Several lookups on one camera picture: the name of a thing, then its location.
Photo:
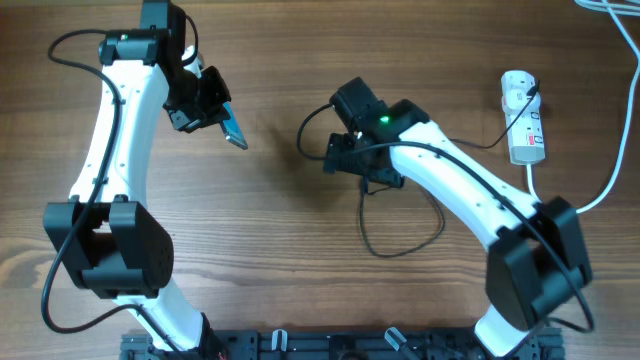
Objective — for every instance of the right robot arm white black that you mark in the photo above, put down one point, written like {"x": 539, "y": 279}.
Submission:
{"x": 536, "y": 254}

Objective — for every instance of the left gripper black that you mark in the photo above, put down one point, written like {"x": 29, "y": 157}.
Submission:
{"x": 213, "y": 111}

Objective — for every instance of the white power strip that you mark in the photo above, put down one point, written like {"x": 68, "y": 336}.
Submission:
{"x": 524, "y": 135}

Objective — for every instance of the white charger adapter plug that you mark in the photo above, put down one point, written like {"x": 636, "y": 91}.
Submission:
{"x": 516, "y": 99}

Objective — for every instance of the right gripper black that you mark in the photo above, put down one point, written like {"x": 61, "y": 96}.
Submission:
{"x": 385, "y": 175}

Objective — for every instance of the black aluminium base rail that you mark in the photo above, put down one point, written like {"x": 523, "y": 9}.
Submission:
{"x": 432, "y": 344}

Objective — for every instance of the smartphone with teal screen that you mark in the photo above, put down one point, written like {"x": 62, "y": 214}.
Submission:
{"x": 231, "y": 128}

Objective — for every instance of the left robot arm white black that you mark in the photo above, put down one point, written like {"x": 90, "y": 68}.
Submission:
{"x": 103, "y": 234}

